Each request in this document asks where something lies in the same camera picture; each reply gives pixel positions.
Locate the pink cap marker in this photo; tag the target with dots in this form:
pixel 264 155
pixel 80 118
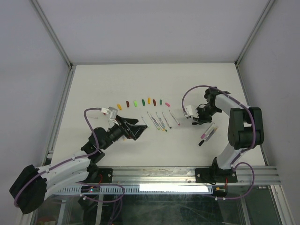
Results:
pixel 175 119

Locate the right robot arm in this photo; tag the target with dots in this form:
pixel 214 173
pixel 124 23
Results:
pixel 245 128

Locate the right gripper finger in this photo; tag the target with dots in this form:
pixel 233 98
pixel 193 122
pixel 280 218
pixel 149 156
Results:
pixel 197 118
pixel 205 119

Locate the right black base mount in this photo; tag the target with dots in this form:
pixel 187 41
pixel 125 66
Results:
pixel 206 174

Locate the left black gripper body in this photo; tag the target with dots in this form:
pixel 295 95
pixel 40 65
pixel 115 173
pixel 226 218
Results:
pixel 123 129

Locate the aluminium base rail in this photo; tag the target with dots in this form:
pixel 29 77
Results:
pixel 258 175

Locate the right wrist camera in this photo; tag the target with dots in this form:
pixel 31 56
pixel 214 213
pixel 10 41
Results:
pixel 191 112

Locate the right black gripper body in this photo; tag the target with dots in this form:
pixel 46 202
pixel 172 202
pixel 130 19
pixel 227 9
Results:
pixel 206 110

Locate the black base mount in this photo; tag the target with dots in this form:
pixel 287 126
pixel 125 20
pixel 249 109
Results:
pixel 206 174
pixel 99 175

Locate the light green cap marker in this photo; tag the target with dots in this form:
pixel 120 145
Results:
pixel 144 120

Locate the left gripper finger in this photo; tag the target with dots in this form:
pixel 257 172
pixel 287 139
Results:
pixel 126 122
pixel 135 131

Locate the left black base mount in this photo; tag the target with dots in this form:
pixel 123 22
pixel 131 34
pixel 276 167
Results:
pixel 99 175

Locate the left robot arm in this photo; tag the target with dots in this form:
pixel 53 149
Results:
pixel 35 184

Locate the magenta cap marker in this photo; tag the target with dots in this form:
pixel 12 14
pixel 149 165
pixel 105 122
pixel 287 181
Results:
pixel 208 130

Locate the white slotted cable duct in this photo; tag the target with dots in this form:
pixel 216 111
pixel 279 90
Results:
pixel 137 189

